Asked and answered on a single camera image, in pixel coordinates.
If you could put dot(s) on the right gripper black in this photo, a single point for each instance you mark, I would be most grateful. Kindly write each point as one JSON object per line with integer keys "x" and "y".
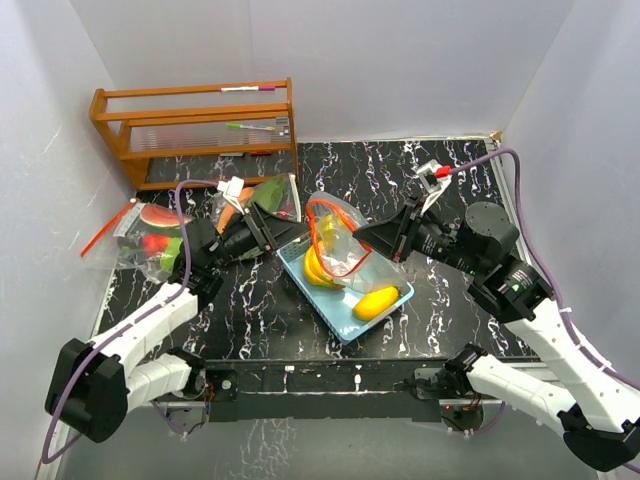
{"x": 388, "y": 236}

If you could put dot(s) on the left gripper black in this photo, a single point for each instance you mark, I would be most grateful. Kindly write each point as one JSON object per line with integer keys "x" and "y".
{"x": 280, "y": 231}

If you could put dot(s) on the white dotted zip bag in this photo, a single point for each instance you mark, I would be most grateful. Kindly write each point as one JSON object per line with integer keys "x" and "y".
{"x": 290, "y": 207}

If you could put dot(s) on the clear bag orange zipper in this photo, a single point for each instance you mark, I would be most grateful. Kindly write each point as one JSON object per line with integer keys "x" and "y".
{"x": 344, "y": 258}
{"x": 118, "y": 244}

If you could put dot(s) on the yellow banana bunch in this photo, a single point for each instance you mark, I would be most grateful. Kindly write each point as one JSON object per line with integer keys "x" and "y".
{"x": 312, "y": 268}

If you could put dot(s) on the yellow mango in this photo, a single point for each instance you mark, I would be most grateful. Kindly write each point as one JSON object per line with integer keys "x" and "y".
{"x": 374, "y": 303}

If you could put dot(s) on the watermelon slice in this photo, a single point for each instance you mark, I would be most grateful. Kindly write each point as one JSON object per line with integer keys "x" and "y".
{"x": 159, "y": 217}

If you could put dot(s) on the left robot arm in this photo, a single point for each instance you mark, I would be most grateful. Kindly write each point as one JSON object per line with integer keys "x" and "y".
{"x": 96, "y": 383}

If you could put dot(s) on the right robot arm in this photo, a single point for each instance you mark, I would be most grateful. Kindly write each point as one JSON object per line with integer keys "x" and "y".
{"x": 595, "y": 414}

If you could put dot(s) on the light blue plastic basket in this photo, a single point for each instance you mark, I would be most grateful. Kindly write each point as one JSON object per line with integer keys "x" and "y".
{"x": 335, "y": 306}

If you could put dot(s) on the wooden shelf rack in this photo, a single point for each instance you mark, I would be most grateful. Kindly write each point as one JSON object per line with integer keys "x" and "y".
{"x": 142, "y": 125}

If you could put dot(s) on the green pen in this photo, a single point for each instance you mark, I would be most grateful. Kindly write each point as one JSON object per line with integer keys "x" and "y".
{"x": 240, "y": 126}

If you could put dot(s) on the pink white pen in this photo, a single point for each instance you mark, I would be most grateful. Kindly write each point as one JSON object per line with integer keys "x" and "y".
{"x": 248, "y": 88}

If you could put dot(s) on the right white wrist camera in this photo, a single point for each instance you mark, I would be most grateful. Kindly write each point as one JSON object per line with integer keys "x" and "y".
{"x": 435, "y": 179}

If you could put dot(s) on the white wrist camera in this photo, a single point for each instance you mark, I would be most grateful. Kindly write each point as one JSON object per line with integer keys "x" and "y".
{"x": 435, "y": 179}
{"x": 231, "y": 190}

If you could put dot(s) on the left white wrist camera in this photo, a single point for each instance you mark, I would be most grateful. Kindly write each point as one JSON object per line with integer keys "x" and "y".
{"x": 231, "y": 190}

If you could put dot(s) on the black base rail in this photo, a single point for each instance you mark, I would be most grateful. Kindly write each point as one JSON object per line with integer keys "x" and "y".
{"x": 329, "y": 389}

